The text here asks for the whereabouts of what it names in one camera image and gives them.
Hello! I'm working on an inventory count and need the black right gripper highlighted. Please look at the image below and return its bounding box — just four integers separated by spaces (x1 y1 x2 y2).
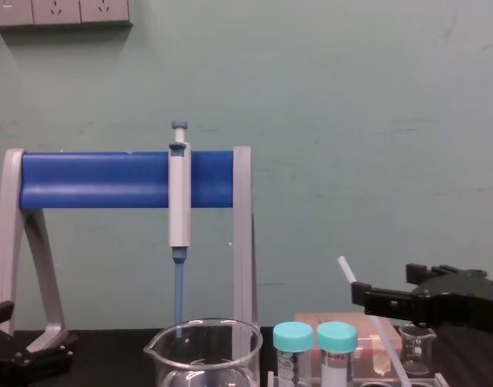
350 262 493 336

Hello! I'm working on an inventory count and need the clear stirring rod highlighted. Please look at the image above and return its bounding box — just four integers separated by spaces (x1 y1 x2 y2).
337 256 412 387

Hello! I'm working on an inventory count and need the pink cardboard box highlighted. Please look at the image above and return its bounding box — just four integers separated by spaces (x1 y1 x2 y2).
292 311 404 382

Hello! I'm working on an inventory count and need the small glass beaker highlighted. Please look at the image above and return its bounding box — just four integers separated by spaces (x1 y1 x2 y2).
399 323 437 377

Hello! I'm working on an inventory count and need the teal capped sample tube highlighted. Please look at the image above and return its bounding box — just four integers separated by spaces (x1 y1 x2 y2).
316 321 358 387
272 321 314 387

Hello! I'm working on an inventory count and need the clear acrylic tube rack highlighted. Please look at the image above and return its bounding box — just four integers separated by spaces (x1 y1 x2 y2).
266 364 450 387

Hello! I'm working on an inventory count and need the blue and grey pipette stand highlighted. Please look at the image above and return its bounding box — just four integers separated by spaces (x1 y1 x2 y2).
0 145 260 356

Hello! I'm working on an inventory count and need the large glass beaker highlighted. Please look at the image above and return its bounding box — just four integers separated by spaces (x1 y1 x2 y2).
143 317 264 387

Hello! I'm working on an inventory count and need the white and blue pipette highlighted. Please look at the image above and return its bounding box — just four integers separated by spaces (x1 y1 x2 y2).
168 119 193 340

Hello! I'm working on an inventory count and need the white wall socket panel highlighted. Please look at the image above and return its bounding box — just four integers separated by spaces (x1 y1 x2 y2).
0 0 134 30

